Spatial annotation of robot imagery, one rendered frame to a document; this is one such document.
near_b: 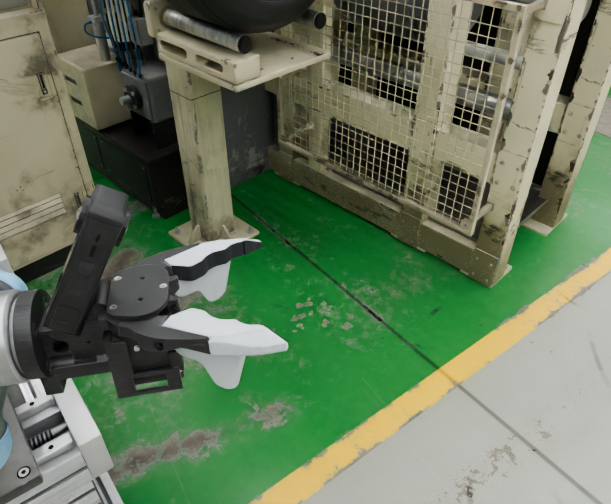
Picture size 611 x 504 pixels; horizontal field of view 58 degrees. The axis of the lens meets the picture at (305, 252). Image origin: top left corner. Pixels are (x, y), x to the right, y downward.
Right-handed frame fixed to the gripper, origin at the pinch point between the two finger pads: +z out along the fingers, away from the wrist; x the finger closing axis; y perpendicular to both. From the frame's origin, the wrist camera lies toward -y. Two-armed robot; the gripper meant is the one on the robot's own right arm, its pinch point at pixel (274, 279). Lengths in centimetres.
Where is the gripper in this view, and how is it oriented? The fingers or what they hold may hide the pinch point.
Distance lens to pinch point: 46.1
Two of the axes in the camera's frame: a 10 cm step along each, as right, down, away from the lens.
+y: 0.3, 8.5, 5.2
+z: 9.8, -1.3, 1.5
